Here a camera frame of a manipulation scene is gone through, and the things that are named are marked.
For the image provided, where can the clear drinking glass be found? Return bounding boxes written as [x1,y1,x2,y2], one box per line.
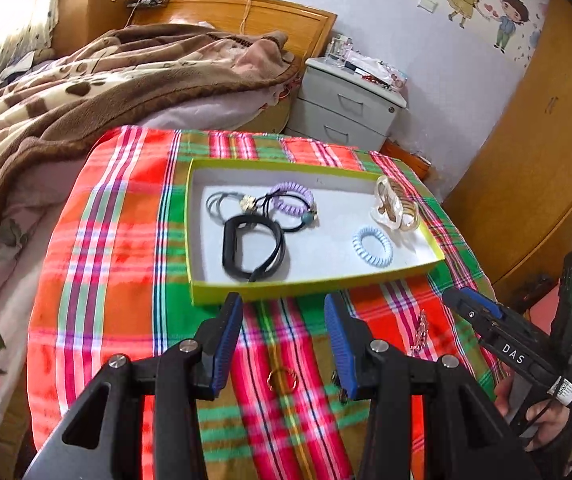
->
[328,34,355,64]

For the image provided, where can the grey nightstand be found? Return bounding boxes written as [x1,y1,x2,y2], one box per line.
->
[286,56,410,154]

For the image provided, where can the grey hair ties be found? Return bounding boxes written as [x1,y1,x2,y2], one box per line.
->
[205,189,242,222]

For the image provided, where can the gold ring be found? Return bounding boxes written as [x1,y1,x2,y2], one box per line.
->
[266,367,300,391]

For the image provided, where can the crystal hair clip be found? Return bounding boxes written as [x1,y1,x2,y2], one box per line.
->
[410,309,432,359]

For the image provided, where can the light blue spiral hair tie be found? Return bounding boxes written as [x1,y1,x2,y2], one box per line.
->
[351,225,393,264]

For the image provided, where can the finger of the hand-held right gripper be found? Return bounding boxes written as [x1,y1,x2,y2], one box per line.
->
[441,287,505,339]

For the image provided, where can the purple spiral hair tie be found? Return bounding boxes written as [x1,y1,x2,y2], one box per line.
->
[269,182,320,219]

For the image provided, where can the black cord hair tie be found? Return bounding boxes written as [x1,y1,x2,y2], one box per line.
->
[238,192,320,234]

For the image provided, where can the yellow-green cardboard box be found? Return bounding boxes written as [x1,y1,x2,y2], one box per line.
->
[184,157,446,307]

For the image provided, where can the colourful plaid cloth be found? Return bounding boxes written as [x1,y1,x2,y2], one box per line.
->
[26,125,508,480]

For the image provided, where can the brown fleece blanket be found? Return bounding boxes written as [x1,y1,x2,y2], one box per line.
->
[0,22,302,292]

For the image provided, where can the wooden closet door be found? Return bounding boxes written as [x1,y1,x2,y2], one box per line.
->
[441,0,572,292]

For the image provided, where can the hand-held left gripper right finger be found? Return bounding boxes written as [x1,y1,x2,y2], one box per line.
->
[323,292,542,480]

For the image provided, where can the tall wooden wardrobe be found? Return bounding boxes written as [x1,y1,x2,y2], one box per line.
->
[53,0,160,59]

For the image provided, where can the wooden headboard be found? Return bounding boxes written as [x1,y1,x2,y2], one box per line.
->
[128,0,339,87]

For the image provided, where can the orange storage box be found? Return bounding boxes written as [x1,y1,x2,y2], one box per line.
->
[378,137,432,184]

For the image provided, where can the pink hair claw clip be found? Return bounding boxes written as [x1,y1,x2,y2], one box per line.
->
[370,175,421,234]

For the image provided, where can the white packets on nightstand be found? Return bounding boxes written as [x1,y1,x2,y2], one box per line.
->
[355,57,410,90]

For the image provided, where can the spotted curtain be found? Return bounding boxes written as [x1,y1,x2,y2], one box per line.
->
[0,0,68,82]

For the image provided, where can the person's right hand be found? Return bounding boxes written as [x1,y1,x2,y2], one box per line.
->
[493,377,572,454]

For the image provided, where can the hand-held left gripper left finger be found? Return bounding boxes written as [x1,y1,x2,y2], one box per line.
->
[21,292,244,480]

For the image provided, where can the black wristband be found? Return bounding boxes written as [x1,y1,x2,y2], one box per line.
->
[221,213,287,282]

